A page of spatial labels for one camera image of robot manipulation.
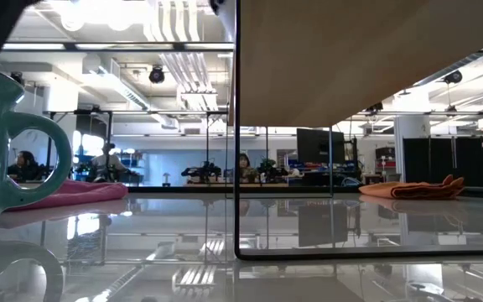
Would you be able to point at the person behind robot arms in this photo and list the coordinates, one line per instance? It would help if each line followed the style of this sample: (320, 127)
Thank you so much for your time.
(246, 168)

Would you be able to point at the background black robot arms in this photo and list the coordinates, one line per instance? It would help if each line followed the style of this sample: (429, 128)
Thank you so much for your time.
(201, 172)

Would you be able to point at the black computer monitor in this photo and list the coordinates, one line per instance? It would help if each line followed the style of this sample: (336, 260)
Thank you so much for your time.
(317, 144)

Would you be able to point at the black round ceiling device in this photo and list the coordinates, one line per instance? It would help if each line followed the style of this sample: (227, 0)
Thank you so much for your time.
(453, 77)
(156, 75)

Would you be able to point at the wooden tray board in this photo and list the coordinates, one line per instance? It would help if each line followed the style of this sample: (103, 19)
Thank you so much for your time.
(329, 63)

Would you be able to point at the person seated at robot rig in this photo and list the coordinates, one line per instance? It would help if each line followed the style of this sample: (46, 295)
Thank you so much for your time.
(105, 163)

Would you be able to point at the pink folded cloth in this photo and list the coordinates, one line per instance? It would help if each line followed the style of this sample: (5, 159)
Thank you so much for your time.
(86, 193)

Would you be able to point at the orange folded cloth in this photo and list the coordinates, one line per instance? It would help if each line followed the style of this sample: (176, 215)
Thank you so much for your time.
(413, 191)

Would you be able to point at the person seated at desk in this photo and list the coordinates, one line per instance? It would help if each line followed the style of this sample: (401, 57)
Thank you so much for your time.
(25, 168)

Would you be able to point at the black room partition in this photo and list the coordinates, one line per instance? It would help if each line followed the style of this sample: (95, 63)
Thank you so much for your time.
(468, 161)

